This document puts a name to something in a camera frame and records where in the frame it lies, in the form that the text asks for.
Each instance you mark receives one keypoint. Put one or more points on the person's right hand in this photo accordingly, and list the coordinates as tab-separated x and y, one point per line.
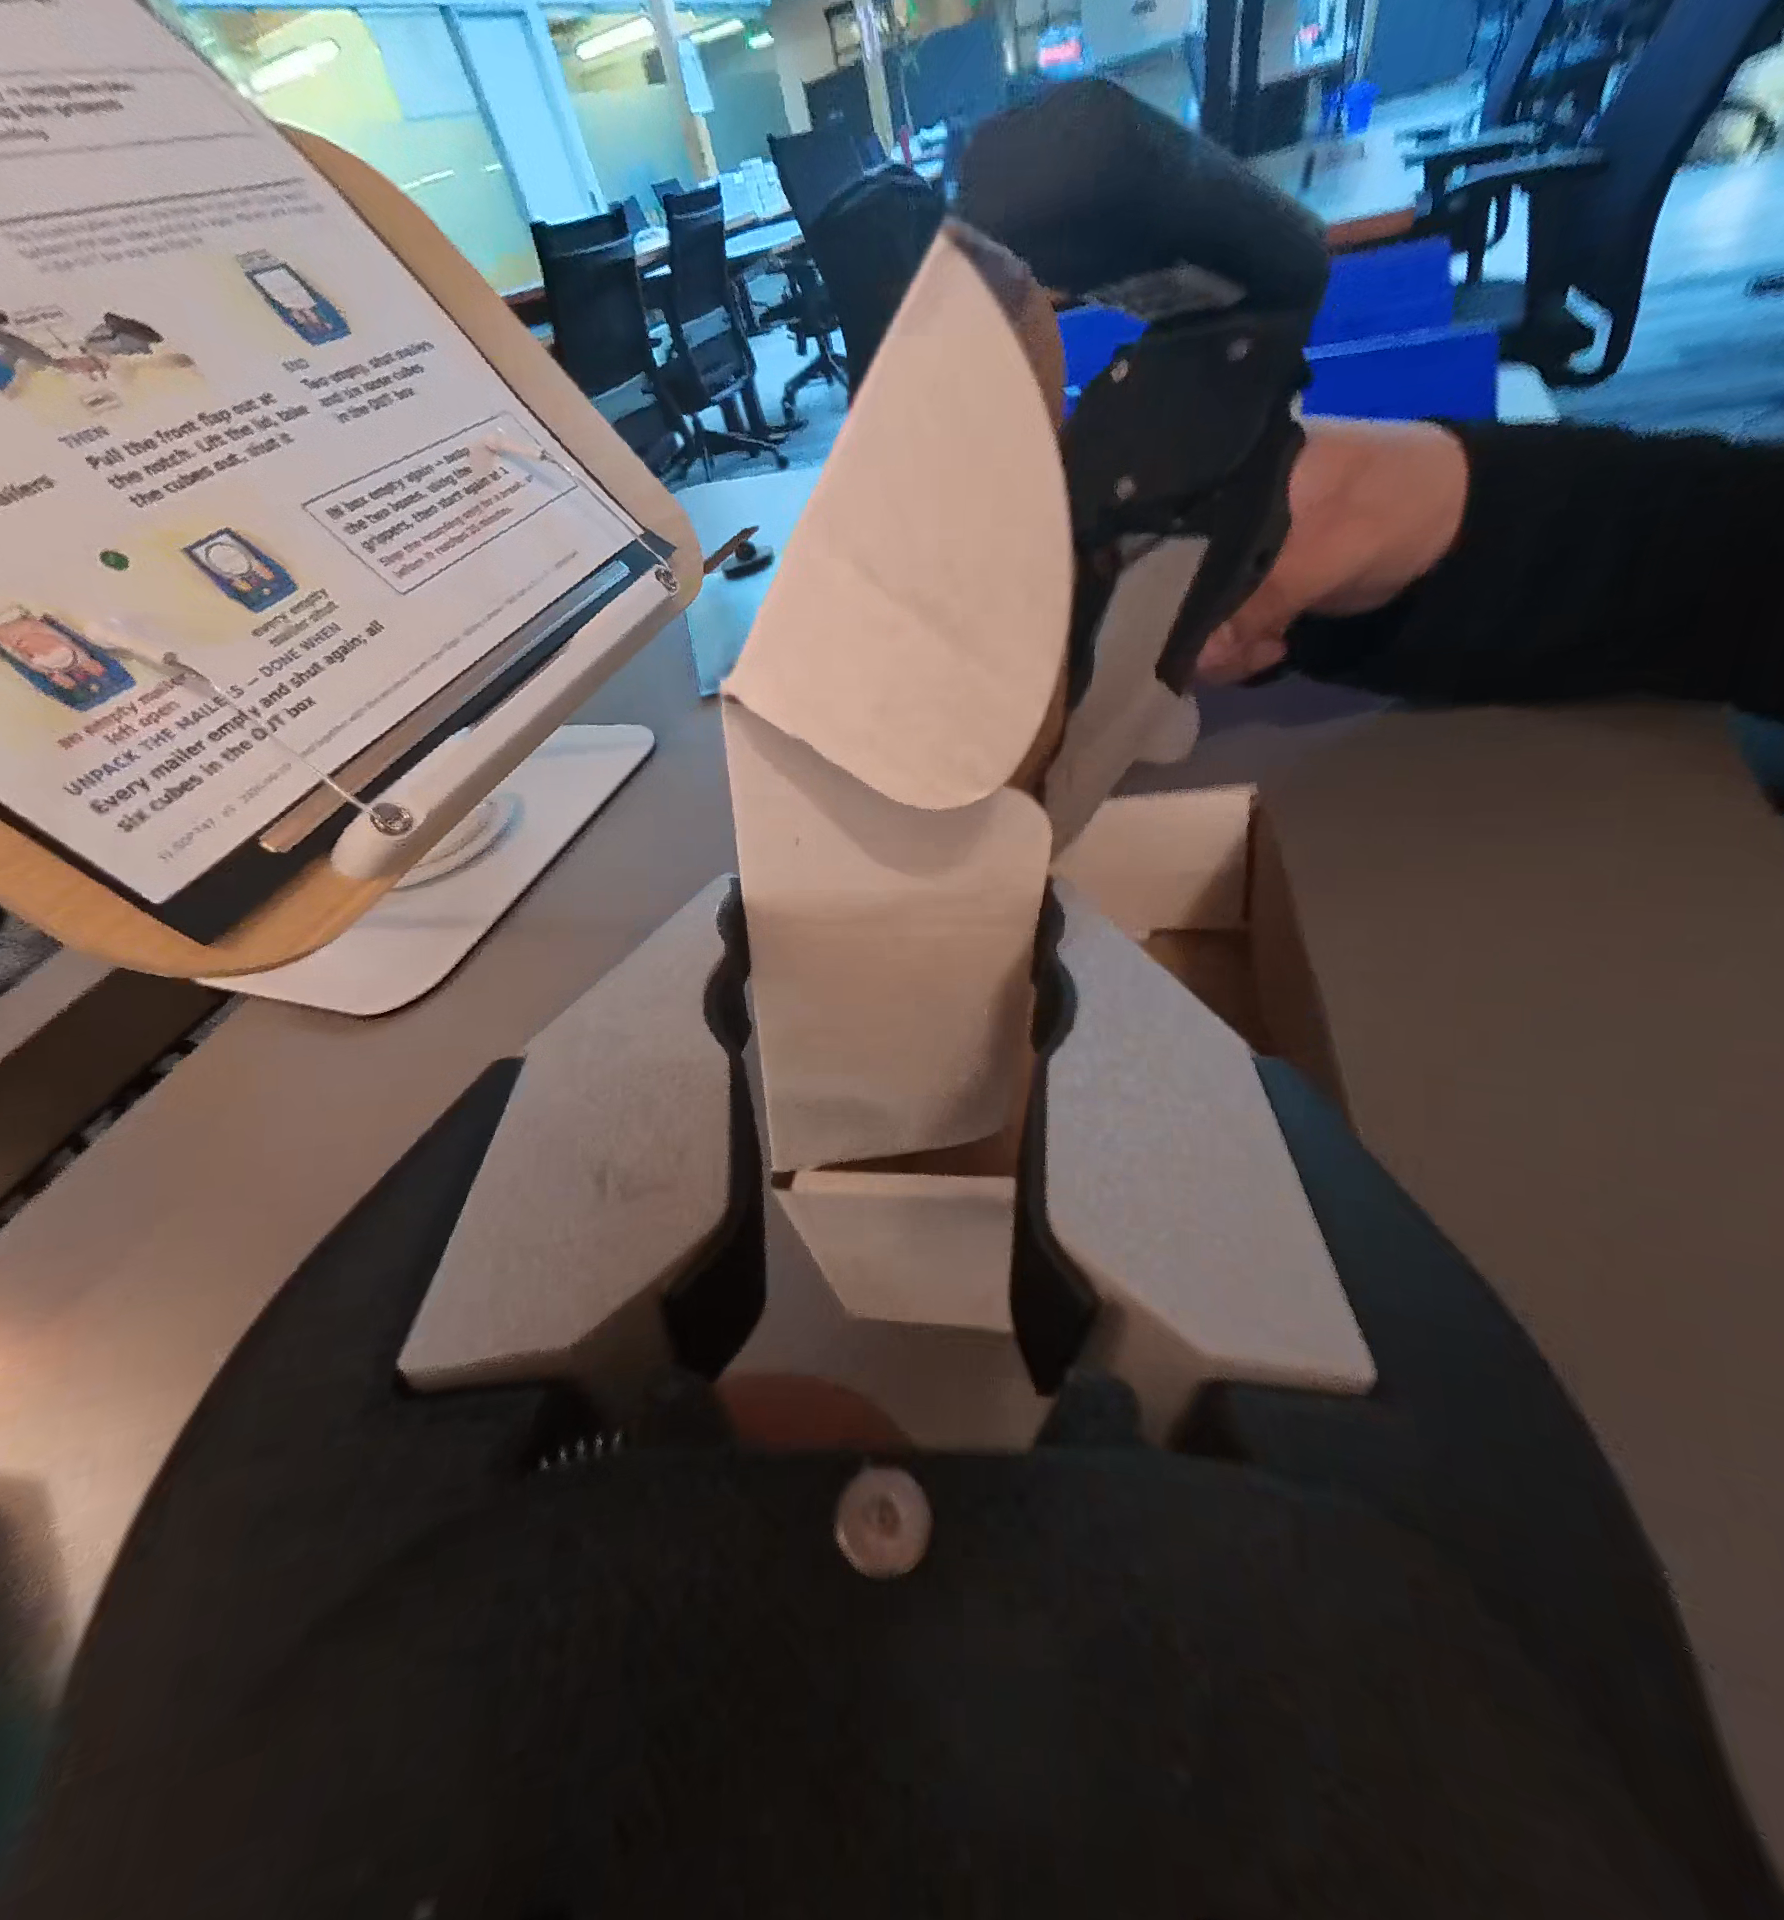
1375	509

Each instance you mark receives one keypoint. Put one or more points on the blue plastic bin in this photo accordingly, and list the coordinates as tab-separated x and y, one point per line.
1404	330

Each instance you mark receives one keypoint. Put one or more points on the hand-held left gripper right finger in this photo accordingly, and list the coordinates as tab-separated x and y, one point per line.
1193	1216

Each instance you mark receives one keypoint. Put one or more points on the black office chair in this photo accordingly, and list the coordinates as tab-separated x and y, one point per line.
1613	150
720	314
607	330
869	271

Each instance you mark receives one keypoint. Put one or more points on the small black knob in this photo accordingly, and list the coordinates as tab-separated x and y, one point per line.
750	553

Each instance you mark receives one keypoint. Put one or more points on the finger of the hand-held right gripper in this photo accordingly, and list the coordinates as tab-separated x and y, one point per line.
1125	661

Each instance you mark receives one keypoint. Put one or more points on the silver metal tray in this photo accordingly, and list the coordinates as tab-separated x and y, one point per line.
727	632

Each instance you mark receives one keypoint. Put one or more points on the printed instruction sheet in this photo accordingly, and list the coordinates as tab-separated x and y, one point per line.
233	450

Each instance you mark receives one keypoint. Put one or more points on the white cardboard mailer box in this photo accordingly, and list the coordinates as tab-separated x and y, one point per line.
906	600

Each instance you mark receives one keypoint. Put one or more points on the person's right forearm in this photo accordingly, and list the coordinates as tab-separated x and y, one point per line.
1659	571

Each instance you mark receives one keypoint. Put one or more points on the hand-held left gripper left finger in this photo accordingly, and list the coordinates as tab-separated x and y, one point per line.
579	1201

